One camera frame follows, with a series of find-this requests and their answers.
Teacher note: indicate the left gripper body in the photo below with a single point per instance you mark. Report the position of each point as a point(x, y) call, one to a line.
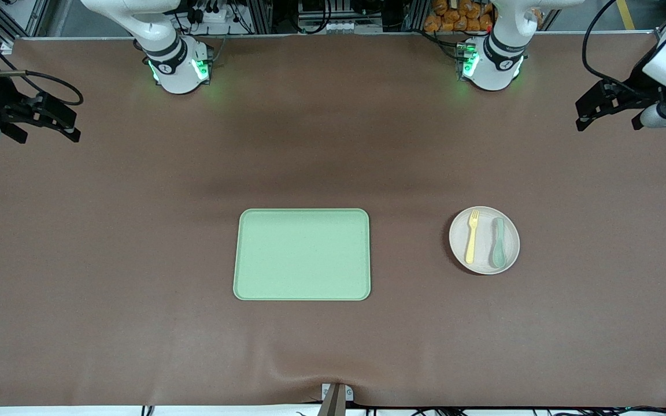
point(637, 82)

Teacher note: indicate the yellow plastic fork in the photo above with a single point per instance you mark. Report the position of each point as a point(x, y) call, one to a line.
point(472, 237)

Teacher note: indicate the beige round plate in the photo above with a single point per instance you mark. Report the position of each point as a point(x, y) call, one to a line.
point(483, 254)

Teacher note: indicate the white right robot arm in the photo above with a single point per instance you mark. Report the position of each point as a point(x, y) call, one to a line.
point(177, 69)

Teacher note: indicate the brown table cover mat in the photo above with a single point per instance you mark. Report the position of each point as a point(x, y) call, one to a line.
point(136, 231)

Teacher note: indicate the orange snack packets pile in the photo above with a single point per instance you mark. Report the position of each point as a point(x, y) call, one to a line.
point(454, 20)

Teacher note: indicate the green plastic spoon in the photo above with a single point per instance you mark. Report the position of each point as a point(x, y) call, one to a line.
point(499, 251)

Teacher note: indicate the white power strip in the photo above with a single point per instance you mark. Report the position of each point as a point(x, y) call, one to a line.
point(211, 15)

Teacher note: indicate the light green rectangular tray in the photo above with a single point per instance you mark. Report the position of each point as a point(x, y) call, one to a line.
point(301, 254)

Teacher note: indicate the white terminal strip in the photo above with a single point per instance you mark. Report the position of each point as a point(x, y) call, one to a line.
point(327, 26)

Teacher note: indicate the aluminium frame post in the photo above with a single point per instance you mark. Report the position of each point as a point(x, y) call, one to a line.
point(259, 16)
point(415, 14)

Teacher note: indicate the metal table clamp bracket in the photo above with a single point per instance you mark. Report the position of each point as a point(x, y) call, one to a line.
point(336, 398)

